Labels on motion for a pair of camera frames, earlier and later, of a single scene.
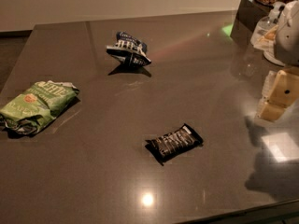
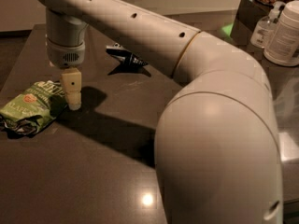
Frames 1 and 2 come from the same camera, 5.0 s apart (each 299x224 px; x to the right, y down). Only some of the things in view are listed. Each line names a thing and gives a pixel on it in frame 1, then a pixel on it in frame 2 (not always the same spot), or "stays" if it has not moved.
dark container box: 250,11 stays
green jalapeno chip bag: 38,105 stays
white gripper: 289,37 -> 65,55
